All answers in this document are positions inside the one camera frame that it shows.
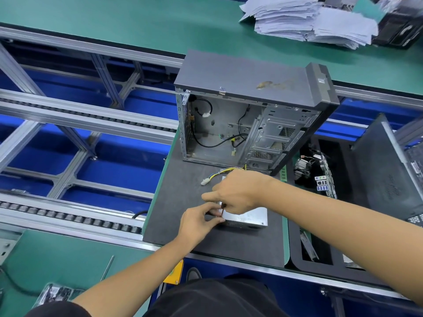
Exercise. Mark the person's right hand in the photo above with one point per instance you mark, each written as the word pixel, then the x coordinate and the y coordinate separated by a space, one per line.
pixel 241 190

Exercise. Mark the person's left hand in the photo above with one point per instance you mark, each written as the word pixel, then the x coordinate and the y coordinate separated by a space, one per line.
pixel 198 224

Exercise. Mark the silver optical drive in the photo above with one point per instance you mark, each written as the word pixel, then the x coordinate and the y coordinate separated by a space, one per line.
pixel 254 216

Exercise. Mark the silver power supply unit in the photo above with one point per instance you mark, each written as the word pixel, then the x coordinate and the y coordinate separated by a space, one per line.
pixel 248 222

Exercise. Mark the power supply circuit board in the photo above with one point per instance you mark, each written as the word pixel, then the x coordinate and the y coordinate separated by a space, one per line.
pixel 206 180

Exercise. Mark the person's right forearm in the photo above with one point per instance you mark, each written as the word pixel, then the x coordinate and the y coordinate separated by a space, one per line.
pixel 350 237

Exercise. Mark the person's left forearm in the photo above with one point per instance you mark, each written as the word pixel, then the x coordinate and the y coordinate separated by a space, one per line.
pixel 129 280

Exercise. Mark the person's left shoe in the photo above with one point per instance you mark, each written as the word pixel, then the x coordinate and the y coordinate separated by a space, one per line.
pixel 194 274

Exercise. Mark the person's black trousers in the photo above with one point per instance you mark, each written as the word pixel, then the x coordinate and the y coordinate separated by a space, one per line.
pixel 218 299

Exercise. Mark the person's black shirt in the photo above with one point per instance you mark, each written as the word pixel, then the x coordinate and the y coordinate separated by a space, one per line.
pixel 56 310

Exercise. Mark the dark grey foam mat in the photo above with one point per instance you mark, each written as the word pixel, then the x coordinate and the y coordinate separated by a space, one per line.
pixel 172 201

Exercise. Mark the yellow box with green button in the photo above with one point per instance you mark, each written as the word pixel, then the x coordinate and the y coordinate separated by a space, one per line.
pixel 174 274

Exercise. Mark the processor cooler with fan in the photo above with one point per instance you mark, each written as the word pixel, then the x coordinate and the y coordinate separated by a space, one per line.
pixel 303 167

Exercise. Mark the green motherboard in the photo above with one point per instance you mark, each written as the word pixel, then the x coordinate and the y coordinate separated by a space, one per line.
pixel 324 181

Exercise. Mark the black foam tray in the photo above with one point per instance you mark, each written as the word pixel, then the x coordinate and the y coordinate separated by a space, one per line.
pixel 317 254

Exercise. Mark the grey computer tower case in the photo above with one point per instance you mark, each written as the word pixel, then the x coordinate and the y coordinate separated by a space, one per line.
pixel 251 79
pixel 416 161

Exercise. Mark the dark grey case side panel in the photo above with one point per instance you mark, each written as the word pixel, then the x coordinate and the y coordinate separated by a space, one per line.
pixel 387 171

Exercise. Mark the clear plastic screw box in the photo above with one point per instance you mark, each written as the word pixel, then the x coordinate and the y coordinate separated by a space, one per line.
pixel 56 293

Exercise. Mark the stack of white papers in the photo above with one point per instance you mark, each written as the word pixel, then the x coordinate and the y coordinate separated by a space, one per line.
pixel 310 21

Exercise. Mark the black cardboard box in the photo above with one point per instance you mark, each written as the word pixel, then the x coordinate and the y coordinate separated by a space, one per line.
pixel 400 29

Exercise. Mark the aluminium conveyor frame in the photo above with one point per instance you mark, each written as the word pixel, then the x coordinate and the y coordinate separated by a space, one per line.
pixel 73 112

